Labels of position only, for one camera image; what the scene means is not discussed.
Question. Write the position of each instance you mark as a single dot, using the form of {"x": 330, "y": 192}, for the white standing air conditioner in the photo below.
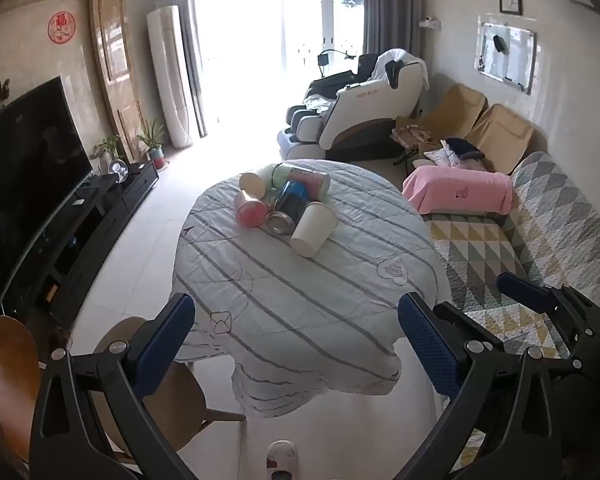
{"x": 170, "y": 75}

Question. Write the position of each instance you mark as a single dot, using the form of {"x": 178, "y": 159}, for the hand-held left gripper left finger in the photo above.
{"x": 164, "y": 347}

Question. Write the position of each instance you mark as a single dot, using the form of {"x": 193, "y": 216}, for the folding stool with clothes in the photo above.
{"x": 410, "y": 132}

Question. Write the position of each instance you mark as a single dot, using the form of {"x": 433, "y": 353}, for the pink blanket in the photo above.
{"x": 455, "y": 190}

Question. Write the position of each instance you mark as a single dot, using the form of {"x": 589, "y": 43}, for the floral pillow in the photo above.
{"x": 442, "y": 157}

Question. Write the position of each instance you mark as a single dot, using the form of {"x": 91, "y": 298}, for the dark garment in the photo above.
{"x": 466, "y": 147}

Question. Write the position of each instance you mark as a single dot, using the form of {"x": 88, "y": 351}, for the wooden panel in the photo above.
{"x": 112, "y": 60}

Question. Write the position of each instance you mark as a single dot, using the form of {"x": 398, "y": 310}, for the light wooden chair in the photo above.
{"x": 180, "y": 410}

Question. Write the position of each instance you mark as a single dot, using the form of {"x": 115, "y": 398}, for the light green cup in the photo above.
{"x": 285, "y": 175}

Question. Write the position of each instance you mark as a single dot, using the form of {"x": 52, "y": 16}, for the black television stand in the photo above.
{"x": 105, "y": 210}

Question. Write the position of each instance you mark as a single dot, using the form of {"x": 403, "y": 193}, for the white slipper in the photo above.
{"x": 282, "y": 457}

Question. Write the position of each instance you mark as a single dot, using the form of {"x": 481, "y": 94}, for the dark wall figurine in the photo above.
{"x": 1, "y": 90}

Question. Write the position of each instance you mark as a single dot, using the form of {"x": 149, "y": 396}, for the large white paper cup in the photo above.
{"x": 312, "y": 230}

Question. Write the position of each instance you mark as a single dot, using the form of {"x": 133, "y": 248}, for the black gooseneck stand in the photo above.
{"x": 335, "y": 57}

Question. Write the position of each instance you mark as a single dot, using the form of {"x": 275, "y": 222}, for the red round wall decoration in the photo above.
{"x": 62, "y": 26}

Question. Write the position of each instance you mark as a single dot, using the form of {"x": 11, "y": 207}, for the sofa with patterned cover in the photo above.
{"x": 545, "y": 220}

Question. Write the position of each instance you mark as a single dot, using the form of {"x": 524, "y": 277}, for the grey curtain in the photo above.
{"x": 385, "y": 5}
{"x": 190, "y": 60}

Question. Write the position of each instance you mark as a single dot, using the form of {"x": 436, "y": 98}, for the pink and teal cup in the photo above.
{"x": 315, "y": 185}

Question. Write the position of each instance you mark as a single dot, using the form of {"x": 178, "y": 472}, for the tan sofa cushion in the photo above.
{"x": 457, "y": 110}
{"x": 502, "y": 135}

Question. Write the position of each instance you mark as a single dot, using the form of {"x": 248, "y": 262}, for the potted plant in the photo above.
{"x": 152, "y": 140}
{"x": 110, "y": 150}

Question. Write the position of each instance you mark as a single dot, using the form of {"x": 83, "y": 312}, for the striped white tablecloth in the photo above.
{"x": 305, "y": 305}

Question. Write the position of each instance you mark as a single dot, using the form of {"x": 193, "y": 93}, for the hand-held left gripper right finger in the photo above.
{"x": 429, "y": 350}

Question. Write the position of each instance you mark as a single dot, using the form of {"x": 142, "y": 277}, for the black television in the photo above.
{"x": 25, "y": 175}

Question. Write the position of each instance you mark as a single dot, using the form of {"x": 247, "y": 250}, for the white massage chair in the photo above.
{"x": 360, "y": 110}

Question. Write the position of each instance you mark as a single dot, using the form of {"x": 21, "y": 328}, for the brown wooden chair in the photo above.
{"x": 11, "y": 375}

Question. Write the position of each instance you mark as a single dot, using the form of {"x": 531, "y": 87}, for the beige paper cup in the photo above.
{"x": 252, "y": 182}

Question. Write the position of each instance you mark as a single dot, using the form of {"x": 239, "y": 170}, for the blue cup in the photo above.
{"x": 292, "y": 197}

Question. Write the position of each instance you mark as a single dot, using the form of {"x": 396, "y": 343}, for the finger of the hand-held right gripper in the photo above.
{"x": 525, "y": 287}

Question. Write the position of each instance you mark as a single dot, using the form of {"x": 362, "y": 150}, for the wall whiteboard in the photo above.
{"x": 510, "y": 55}

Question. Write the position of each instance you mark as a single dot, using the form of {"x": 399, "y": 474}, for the glass balcony door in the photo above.
{"x": 270, "y": 45}

